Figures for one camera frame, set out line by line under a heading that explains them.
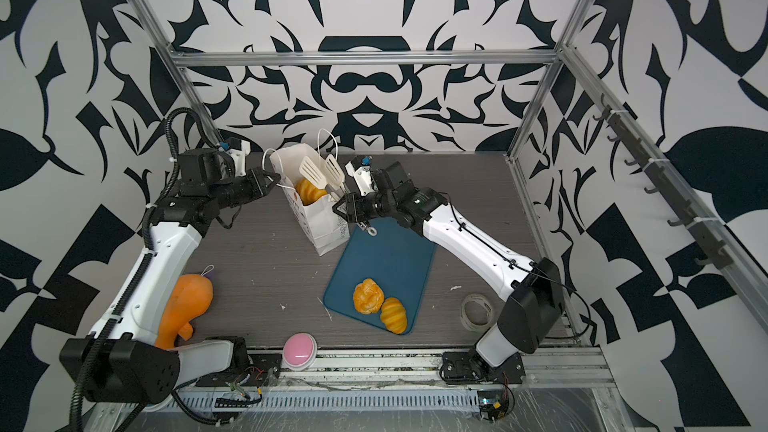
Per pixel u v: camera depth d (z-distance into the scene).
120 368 0.38
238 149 0.67
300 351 0.76
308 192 0.85
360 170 0.67
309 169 0.73
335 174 0.78
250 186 0.65
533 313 0.41
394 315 0.79
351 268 0.92
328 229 0.85
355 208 0.64
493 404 0.71
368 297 0.81
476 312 0.82
